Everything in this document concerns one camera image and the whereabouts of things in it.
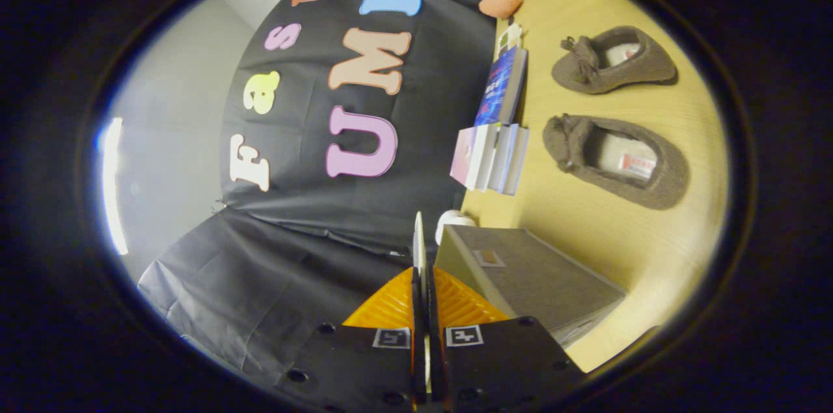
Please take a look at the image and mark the white book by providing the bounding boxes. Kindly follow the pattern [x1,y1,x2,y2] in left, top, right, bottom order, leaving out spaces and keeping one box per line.
[488,124,520,194]
[504,126,530,197]

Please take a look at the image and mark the blue cover book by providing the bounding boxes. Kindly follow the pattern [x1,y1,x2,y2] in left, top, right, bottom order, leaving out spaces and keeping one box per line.
[473,45,528,128]

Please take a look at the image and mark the pink cover book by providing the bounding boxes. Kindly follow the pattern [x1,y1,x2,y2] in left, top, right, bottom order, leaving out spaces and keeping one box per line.
[448,125,499,192]

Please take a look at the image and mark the grey felt shoe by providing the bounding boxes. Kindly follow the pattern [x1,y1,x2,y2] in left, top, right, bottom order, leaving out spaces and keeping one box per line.
[541,113,690,211]
[551,25,679,96]

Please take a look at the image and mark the orange plush object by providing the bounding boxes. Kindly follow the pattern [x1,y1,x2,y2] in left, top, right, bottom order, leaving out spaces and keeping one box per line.
[478,0,524,20]

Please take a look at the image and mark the white round object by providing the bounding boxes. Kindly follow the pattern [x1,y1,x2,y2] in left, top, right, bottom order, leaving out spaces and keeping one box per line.
[434,209,478,246]

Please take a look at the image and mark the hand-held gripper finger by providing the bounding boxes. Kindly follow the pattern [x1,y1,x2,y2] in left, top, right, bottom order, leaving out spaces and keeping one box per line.
[273,210,428,412]
[426,265,586,412]

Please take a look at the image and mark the black backdrop cloth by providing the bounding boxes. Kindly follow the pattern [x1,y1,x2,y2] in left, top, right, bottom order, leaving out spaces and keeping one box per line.
[137,0,562,389]

